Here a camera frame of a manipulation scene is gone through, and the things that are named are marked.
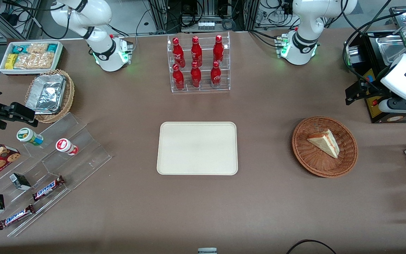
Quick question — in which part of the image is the triangular sandwich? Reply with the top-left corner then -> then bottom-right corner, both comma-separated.
307,129 -> 340,159

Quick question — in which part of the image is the light wicker basket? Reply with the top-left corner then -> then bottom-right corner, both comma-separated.
25,69 -> 75,123

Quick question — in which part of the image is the brown wicker basket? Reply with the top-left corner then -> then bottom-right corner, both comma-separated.
292,116 -> 358,178

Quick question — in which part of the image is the beige rectangular tray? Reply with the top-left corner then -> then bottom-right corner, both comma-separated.
156,122 -> 239,176

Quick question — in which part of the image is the green lidded cup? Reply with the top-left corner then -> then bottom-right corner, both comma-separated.
16,128 -> 44,146

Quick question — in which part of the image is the stack of foil trays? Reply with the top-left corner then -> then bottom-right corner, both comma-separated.
26,74 -> 67,115

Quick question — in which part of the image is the black food warmer machine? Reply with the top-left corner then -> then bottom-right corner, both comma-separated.
344,6 -> 406,124

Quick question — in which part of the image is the red lidded cup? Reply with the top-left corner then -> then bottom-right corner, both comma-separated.
55,138 -> 79,156

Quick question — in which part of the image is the yellow snack packet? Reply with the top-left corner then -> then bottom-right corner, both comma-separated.
5,54 -> 18,70

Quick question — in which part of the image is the clear bag of crackers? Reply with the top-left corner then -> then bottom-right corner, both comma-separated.
14,43 -> 56,69

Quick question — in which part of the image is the clear acrylic stepped display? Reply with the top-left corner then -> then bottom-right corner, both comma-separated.
0,112 -> 112,237

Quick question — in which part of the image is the white rectangular snack bin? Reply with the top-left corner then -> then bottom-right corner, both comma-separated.
0,41 -> 64,75

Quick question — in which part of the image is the Snickers bar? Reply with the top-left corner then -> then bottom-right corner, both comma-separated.
32,176 -> 65,201
0,205 -> 35,230

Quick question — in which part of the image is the red cola bottle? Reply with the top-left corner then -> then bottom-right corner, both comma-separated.
213,35 -> 224,64
191,36 -> 203,67
172,63 -> 185,91
210,61 -> 222,89
172,37 -> 186,68
190,62 -> 202,89

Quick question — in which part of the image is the clear acrylic bottle rack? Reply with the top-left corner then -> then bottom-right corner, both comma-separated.
167,32 -> 231,93

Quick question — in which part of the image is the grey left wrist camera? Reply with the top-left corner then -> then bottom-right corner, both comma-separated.
379,98 -> 406,114

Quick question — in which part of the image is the black cable loop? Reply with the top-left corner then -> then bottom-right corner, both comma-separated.
286,240 -> 337,254

